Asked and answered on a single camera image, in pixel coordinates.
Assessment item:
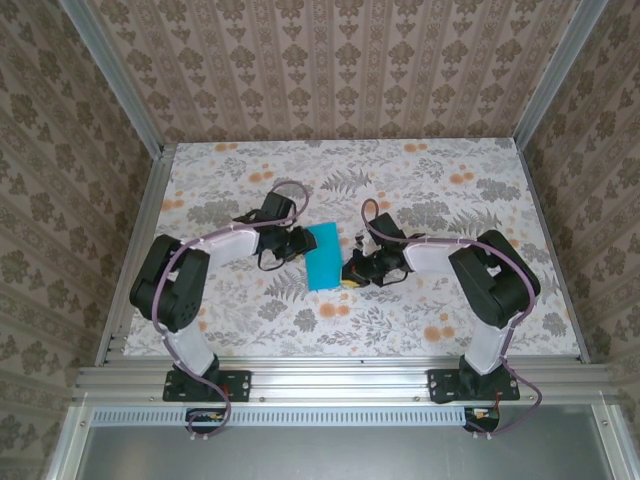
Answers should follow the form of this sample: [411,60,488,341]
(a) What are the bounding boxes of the floral patterned table cover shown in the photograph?
[122,141,586,362]

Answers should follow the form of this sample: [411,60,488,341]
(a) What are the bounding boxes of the aluminium cross beam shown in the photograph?
[72,360,620,405]

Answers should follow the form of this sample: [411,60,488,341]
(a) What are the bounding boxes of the grey metal panel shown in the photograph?
[47,403,634,480]

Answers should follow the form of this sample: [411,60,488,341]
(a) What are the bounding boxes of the small circuit board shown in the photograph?
[463,405,502,432]
[187,407,227,434]

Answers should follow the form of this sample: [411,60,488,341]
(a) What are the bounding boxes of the thin black right gripper cable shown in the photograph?
[379,267,419,287]

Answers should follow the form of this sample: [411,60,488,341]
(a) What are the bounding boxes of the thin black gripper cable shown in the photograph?
[379,267,419,287]
[253,247,294,273]

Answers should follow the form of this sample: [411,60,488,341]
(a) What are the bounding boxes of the thin black left gripper cable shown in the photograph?
[253,247,294,273]

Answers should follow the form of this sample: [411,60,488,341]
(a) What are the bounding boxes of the white slotted cable duct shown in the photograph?
[92,404,504,427]

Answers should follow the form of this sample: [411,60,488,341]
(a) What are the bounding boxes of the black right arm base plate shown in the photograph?
[427,368,522,404]

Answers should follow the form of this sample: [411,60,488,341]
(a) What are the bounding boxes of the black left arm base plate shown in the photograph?
[162,368,252,403]

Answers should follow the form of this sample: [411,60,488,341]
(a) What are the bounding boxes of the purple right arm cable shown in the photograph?
[360,198,545,442]

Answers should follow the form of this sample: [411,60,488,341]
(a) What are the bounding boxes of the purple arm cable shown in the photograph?
[152,180,311,444]
[360,198,545,442]

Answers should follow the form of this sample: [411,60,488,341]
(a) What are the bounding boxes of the aluminium side rail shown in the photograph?
[94,144,177,369]
[514,142,592,365]

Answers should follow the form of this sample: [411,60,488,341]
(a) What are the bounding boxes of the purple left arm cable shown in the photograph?
[152,180,311,444]

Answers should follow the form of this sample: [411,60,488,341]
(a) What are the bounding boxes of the aluminium corner post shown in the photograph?
[512,0,599,146]
[63,0,169,154]

